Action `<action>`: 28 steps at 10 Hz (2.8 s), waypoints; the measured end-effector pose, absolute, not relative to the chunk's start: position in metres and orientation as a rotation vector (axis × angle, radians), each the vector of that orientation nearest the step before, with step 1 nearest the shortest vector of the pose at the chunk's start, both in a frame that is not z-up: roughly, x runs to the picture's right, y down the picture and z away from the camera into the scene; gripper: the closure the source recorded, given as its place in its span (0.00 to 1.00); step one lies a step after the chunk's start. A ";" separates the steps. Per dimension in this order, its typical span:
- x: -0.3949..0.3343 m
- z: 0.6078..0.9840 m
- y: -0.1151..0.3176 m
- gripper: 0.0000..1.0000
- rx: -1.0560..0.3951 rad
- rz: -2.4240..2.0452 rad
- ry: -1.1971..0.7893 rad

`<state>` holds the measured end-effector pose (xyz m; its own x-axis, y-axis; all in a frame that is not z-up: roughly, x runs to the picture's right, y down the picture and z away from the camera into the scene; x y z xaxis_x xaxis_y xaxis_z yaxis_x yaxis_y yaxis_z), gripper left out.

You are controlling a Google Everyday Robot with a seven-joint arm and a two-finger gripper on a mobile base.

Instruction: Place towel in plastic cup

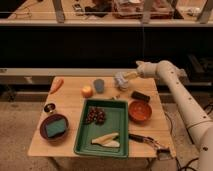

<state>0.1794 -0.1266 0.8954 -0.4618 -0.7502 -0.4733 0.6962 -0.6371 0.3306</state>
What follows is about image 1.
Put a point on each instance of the small object near tray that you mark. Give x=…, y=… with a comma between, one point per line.
x=115, y=97

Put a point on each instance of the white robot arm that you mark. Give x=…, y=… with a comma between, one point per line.
x=197, y=122

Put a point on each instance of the grey-white towel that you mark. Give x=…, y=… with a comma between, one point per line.
x=121, y=81

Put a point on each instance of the wooden table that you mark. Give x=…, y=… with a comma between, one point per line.
x=69, y=101

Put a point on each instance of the teal green sponge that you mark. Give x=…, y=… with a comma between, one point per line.
x=55, y=128

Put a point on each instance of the orange-yellow apple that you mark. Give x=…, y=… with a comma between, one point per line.
x=87, y=91

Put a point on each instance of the grey plastic cup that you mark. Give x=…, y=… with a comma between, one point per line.
x=99, y=85

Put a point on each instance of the yellow-beige gripper body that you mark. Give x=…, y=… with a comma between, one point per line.
x=130, y=75

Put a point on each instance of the orange-red bowl right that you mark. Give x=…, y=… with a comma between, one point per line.
x=139, y=111

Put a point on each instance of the black rectangular block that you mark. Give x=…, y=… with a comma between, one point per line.
x=140, y=96

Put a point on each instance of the small metal tin can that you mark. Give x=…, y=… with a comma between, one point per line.
x=50, y=108

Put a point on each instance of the peeled banana pieces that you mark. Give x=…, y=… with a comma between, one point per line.
x=107, y=140

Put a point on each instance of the green plastic tray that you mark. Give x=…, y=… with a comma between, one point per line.
x=116, y=114

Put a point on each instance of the dark red bowl left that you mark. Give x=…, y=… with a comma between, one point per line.
x=50, y=119

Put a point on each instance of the orange carrot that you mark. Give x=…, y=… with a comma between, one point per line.
x=56, y=86

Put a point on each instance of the bunch of dark grapes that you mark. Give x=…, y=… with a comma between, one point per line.
x=96, y=115

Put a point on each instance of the black-handled brush tool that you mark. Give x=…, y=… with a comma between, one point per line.
x=162, y=152

